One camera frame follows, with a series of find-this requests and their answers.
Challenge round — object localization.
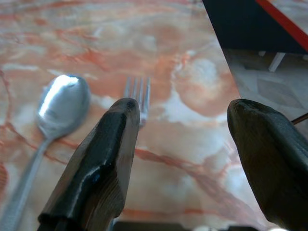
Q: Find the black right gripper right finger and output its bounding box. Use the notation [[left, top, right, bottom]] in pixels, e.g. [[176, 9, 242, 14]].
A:
[[227, 98, 308, 231]]

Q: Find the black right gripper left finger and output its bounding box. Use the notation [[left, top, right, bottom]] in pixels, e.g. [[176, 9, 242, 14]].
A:
[[38, 97, 141, 231]]

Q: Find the silver metal spoon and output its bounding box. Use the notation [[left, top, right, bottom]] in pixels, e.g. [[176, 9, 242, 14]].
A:
[[0, 74, 91, 231]]

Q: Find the silver metal fork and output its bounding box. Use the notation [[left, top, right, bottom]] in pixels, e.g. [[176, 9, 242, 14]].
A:
[[123, 77, 152, 129]]

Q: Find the white furniture leg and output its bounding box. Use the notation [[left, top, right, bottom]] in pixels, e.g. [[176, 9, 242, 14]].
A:
[[268, 52, 286, 73]]

